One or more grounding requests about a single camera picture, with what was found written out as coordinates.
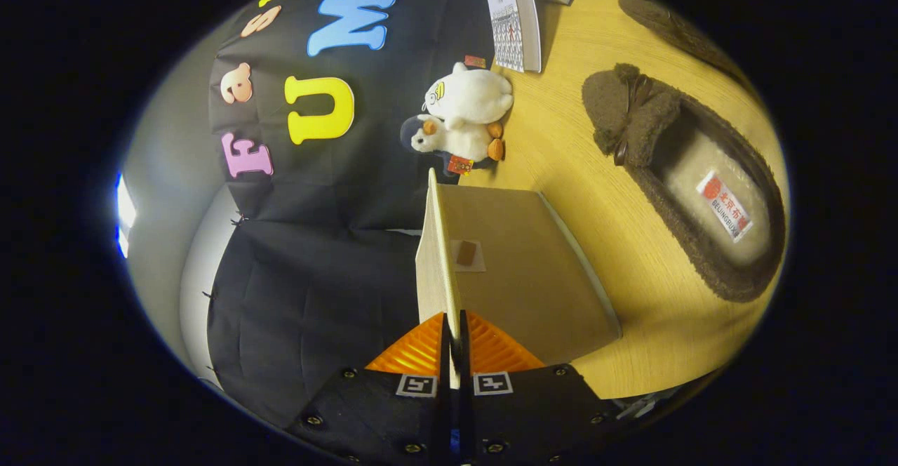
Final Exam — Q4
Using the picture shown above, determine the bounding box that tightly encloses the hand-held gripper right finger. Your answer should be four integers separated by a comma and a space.
457, 310, 618, 466

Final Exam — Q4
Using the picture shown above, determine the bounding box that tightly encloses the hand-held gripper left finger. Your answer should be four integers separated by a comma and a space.
288, 312, 455, 466

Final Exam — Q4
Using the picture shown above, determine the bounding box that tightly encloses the tan fabric storage box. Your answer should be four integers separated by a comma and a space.
414, 168, 623, 391

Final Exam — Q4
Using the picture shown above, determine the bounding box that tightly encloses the brown fuzzy slipper shoe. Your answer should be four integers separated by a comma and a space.
581, 63, 788, 304
619, 0, 762, 105

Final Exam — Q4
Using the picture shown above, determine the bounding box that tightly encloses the grey white penguin plush toy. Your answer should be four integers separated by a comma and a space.
400, 115, 506, 175

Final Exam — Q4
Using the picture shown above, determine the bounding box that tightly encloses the white duck plush toy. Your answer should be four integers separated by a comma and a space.
423, 62, 514, 128

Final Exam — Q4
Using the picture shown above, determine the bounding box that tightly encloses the ceiling light panel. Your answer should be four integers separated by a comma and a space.
114, 171, 139, 260

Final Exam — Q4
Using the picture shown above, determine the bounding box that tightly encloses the book with patterned cover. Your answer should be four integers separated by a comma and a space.
485, 0, 542, 74

